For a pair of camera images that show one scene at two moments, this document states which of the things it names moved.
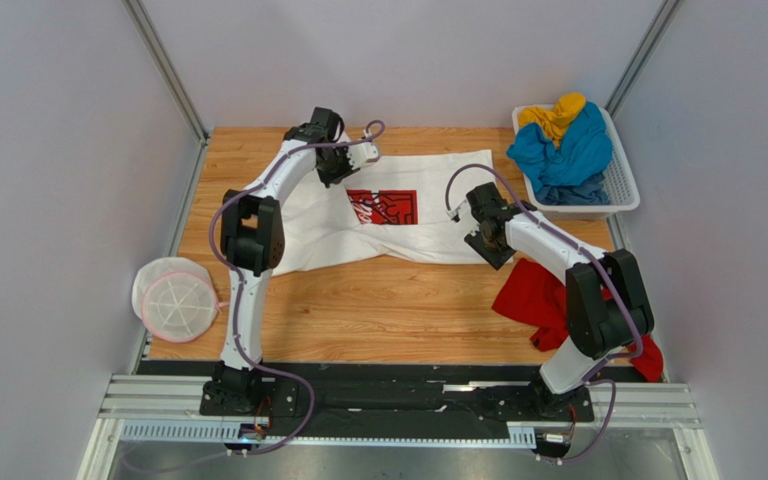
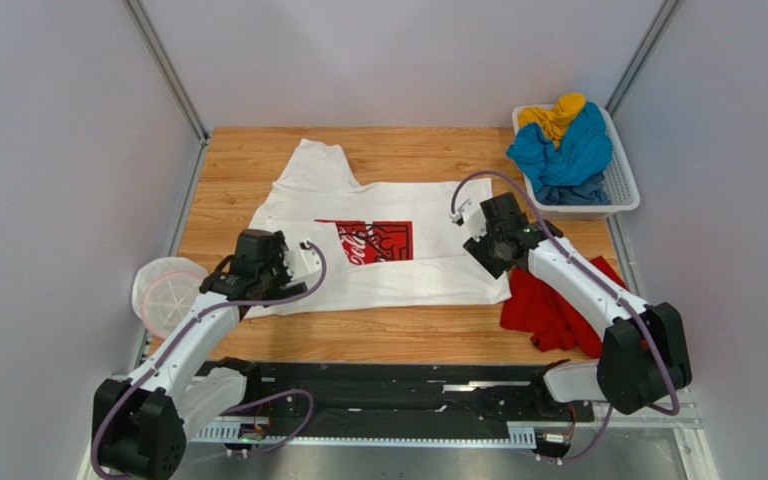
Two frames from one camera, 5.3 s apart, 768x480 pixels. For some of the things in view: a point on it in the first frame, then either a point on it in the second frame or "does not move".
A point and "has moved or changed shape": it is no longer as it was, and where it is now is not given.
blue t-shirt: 583,152 does not move
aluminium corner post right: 664,11 does not move
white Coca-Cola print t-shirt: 404,208 has moved or changed shape
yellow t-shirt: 556,120 does not move
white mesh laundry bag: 176,298 does not move
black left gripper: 329,180 to 284,287
